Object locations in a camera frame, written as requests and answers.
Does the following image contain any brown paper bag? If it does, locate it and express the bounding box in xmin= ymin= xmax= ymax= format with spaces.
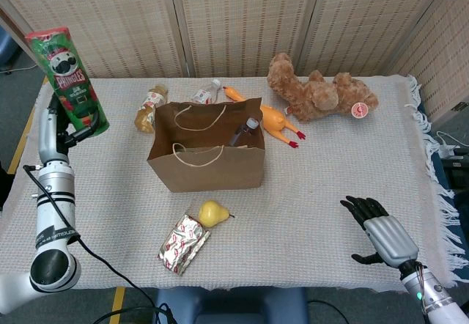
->
xmin=146 ymin=97 xmax=265 ymax=193

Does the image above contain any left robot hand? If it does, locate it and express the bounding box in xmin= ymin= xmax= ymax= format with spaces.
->
xmin=38 ymin=92 xmax=102 ymax=166

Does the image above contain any clear plastic water bottle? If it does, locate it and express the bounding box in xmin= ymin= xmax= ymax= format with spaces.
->
xmin=229 ymin=117 xmax=261 ymax=147

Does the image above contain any black floor cable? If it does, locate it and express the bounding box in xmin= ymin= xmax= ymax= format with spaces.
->
xmin=306 ymin=299 xmax=347 ymax=324

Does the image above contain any silver foil snack packet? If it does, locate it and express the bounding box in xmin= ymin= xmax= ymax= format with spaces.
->
xmin=157 ymin=213 xmax=212 ymax=276

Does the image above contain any blue padded seat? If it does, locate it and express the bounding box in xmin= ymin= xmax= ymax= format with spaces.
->
xmin=152 ymin=286 xmax=309 ymax=324

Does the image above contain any brown teddy bear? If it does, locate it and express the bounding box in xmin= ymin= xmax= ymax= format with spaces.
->
xmin=266 ymin=52 xmax=380 ymax=122

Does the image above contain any orange rubber chicken toy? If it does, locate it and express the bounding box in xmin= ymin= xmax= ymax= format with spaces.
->
xmin=222 ymin=85 xmax=307 ymax=150

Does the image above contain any blue chair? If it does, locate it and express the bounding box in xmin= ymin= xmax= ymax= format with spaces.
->
xmin=0 ymin=26 xmax=19 ymax=70

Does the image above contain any bamboo folding screen panel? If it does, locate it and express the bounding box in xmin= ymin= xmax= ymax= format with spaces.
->
xmin=175 ymin=0 xmax=323 ymax=78
xmin=296 ymin=0 xmax=455 ymax=78
xmin=388 ymin=0 xmax=469 ymax=123
xmin=0 ymin=0 xmax=184 ymax=79

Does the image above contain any yellow pear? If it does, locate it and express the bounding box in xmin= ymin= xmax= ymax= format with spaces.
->
xmin=198 ymin=199 xmax=235 ymax=229

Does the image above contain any amber tea bottle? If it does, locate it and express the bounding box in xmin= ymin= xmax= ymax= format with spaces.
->
xmin=133 ymin=84 xmax=170 ymax=133

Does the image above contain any white power adapter with cable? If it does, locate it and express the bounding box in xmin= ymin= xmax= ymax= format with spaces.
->
xmin=435 ymin=131 xmax=469 ymax=160

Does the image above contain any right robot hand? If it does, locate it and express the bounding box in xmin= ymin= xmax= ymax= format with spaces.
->
xmin=339 ymin=195 xmax=420 ymax=269

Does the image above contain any black device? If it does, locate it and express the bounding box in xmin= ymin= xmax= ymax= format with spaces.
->
xmin=441 ymin=155 xmax=469 ymax=189

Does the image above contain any white floor cable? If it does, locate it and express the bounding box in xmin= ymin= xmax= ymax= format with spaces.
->
xmin=0 ymin=62 xmax=40 ymax=74

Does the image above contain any white woven tablecloth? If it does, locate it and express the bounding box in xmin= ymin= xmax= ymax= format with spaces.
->
xmin=0 ymin=73 xmax=463 ymax=296

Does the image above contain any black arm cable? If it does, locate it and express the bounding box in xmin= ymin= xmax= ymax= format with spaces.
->
xmin=22 ymin=164 xmax=180 ymax=324

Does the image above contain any green Pringles can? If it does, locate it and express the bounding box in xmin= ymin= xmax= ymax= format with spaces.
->
xmin=24 ymin=26 xmax=111 ymax=138

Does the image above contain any small clear red-label bottle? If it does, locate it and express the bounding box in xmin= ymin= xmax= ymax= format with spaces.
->
xmin=190 ymin=78 xmax=224 ymax=104

